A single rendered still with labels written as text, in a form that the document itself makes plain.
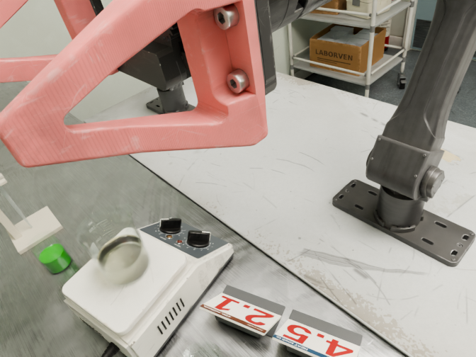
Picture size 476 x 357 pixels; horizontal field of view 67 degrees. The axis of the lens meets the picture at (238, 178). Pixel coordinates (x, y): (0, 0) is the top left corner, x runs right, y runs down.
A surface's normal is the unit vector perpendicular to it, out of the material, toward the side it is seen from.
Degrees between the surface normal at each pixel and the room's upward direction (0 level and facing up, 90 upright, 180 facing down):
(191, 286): 90
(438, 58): 60
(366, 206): 0
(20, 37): 90
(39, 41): 90
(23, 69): 90
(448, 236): 0
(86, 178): 0
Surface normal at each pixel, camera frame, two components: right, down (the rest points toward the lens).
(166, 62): 0.68, 0.40
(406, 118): -0.70, 0.09
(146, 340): 0.82, 0.27
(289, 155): -0.15, -0.75
